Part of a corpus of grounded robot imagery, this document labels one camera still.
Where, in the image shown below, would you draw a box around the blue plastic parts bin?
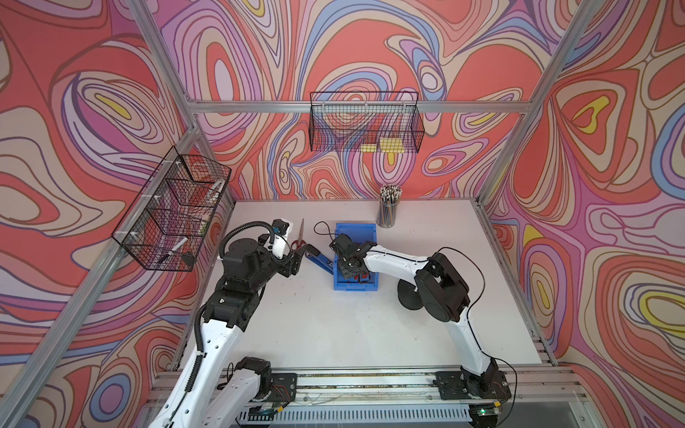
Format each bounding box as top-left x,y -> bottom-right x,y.
330,223 -> 378,292

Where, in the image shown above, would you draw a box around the black wire basket back wall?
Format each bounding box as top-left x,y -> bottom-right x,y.
309,89 -> 426,153

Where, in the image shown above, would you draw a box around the mesh pencil cup with pencils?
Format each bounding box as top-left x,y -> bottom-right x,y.
376,185 -> 402,228

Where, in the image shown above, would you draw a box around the white marker pen in basket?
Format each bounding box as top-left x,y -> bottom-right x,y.
156,236 -> 188,264

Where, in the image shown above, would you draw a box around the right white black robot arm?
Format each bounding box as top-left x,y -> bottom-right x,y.
330,234 -> 512,402

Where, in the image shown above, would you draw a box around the black round screw base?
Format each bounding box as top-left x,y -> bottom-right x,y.
397,279 -> 424,311

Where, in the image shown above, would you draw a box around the black wire basket wall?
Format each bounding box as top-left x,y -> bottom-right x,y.
309,89 -> 426,153
112,148 -> 232,272

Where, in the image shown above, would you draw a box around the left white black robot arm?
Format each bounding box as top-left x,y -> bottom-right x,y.
151,237 -> 306,427

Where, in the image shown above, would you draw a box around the red handled scissors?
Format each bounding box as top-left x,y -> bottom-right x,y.
290,219 -> 306,251

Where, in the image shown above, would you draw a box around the black wire basket left wall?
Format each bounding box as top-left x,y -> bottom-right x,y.
112,148 -> 232,272

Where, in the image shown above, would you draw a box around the yellow sticky note pad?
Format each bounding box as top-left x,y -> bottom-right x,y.
378,137 -> 405,153

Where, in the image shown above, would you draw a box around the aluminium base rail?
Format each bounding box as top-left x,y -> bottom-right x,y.
143,366 -> 595,428

